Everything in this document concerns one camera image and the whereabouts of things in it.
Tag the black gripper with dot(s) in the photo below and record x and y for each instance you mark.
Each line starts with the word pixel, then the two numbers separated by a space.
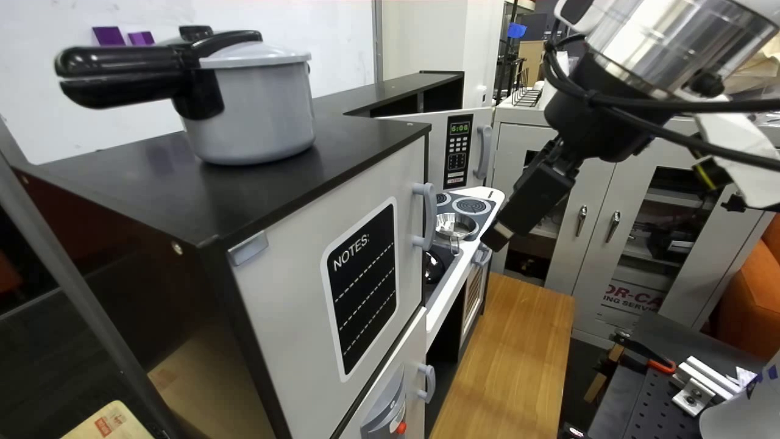
pixel 544 186

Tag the white and red appliance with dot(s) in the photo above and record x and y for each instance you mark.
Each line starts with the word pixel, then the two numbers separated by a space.
pixel 294 325

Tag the shiny steel bowl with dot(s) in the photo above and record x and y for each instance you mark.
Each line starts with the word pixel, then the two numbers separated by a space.
pixel 449 226

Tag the white oven door with vents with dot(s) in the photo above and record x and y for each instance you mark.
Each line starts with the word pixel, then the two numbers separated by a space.
pixel 478 292

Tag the grey toy microwave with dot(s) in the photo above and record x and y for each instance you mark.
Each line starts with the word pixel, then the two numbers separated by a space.
pixel 458 147

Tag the white metal cabinet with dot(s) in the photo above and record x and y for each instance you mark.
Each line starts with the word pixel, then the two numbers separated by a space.
pixel 592 202

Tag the white fridge door with dispenser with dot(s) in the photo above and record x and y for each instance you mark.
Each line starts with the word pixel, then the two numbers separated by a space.
pixel 411 343

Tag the black orange bar clamp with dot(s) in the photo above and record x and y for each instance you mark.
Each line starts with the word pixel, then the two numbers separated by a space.
pixel 642 354

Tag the orange chair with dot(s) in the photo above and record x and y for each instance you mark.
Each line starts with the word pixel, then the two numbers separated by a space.
pixel 757 300

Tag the black white toy kitchen playset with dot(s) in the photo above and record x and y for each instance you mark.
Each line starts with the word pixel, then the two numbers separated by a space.
pixel 162 186

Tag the purple block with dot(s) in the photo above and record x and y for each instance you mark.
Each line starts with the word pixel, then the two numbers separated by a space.
pixel 109 35
pixel 140 36

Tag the black metal pole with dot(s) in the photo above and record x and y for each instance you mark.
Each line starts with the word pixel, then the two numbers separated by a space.
pixel 73 292

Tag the beige box with red label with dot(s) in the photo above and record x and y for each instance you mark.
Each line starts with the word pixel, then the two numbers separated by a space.
pixel 106 420

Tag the small aluminium bracket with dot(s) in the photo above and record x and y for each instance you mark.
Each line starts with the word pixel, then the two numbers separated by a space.
pixel 707 380

